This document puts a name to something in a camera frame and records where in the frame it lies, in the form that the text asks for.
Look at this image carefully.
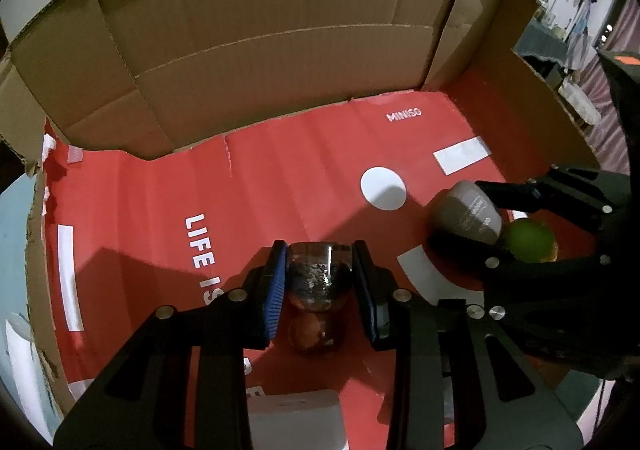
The brown glitter perfume bottle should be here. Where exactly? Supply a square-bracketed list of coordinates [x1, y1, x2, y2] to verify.
[286, 241, 353, 358]

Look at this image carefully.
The brown earphone case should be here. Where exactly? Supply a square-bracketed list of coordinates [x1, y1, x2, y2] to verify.
[432, 181, 507, 246]

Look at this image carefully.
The row of cosmetic bottles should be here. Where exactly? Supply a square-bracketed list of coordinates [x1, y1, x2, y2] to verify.
[535, 0, 568, 38]

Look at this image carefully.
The pink curtain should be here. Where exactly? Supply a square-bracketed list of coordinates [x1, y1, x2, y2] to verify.
[585, 0, 640, 171]

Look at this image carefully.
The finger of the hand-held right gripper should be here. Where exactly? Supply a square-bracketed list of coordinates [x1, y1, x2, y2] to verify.
[480, 250, 623, 331]
[474, 164, 627, 232]

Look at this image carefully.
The white lace cloth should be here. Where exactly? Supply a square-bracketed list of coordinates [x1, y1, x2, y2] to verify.
[557, 80, 603, 128]

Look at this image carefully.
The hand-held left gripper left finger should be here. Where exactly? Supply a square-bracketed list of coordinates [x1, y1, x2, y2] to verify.
[52, 240, 289, 450]

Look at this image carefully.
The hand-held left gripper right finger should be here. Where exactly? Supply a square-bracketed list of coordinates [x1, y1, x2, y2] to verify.
[350, 240, 586, 450]

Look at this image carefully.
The dark covered table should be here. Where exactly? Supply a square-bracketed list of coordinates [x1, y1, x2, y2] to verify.
[515, 20, 573, 81]

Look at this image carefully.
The white plug charger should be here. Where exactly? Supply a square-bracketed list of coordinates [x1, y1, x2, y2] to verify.
[247, 390, 348, 450]

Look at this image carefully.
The green and yellow toy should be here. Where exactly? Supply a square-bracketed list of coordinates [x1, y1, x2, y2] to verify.
[506, 219, 558, 265]

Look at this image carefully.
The cardboard box with red lining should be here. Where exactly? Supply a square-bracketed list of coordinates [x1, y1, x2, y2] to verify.
[0, 0, 601, 450]

